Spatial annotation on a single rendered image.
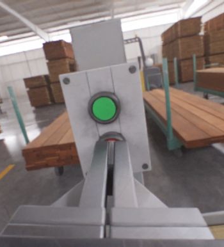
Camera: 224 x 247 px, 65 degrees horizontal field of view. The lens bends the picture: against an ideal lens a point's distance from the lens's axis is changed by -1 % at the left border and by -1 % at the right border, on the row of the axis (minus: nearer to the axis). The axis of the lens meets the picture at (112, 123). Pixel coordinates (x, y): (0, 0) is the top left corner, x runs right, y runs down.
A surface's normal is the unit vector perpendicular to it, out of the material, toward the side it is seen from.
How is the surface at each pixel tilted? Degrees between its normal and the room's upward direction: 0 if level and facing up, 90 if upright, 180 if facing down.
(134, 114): 90
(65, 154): 90
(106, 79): 90
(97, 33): 90
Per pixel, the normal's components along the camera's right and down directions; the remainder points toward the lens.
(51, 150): -0.02, 0.29
